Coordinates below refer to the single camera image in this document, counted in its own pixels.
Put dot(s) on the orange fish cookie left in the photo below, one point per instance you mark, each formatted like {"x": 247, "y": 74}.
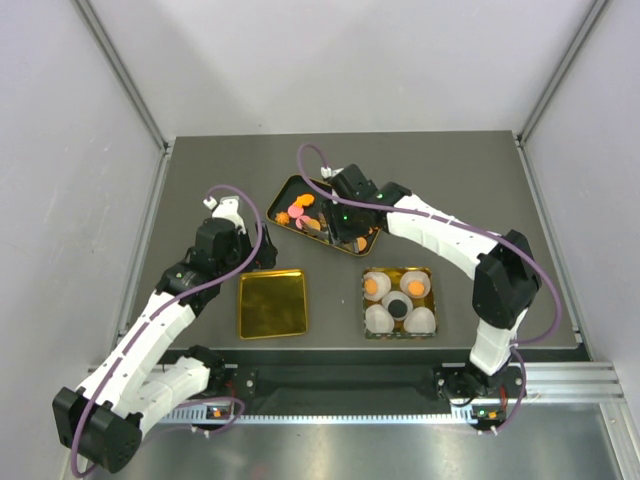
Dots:
{"x": 305, "y": 200}

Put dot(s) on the orange round cookie bottom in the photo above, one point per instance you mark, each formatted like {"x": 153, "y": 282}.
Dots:
{"x": 361, "y": 244}

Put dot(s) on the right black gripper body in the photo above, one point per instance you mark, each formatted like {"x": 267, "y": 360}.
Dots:
{"x": 343, "y": 221}

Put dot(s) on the gold tin lid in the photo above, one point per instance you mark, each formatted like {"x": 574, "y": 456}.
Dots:
{"x": 272, "y": 304}

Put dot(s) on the black cookie tray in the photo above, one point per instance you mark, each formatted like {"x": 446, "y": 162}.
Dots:
{"x": 296, "y": 186}

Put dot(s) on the pink cookie upper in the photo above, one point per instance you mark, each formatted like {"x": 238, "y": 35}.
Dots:
{"x": 294, "y": 210}

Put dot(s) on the gold cookie tin box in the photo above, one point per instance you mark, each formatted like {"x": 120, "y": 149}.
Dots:
{"x": 395, "y": 273}

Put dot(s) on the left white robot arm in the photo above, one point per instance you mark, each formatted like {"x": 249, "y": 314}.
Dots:
{"x": 104, "y": 420}

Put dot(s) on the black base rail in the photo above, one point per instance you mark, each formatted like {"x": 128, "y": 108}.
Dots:
{"x": 334, "y": 389}

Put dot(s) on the orange star cookie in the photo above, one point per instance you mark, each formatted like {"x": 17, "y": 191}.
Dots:
{"x": 282, "y": 218}

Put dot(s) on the pink round cookie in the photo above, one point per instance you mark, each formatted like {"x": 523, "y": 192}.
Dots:
{"x": 301, "y": 221}

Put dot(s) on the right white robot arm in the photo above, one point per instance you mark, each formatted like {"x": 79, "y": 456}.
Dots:
{"x": 504, "y": 285}

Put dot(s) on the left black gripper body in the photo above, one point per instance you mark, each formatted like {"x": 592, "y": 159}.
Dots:
{"x": 241, "y": 251}

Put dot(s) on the orange round cookie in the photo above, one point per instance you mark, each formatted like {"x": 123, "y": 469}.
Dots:
{"x": 313, "y": 224}
{"x": 361, "y": 244}

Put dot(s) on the orange dotted cookie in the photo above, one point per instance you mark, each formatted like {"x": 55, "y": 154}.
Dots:
{"x": 416, "y": 288}
{"x": 371, "y": 286}

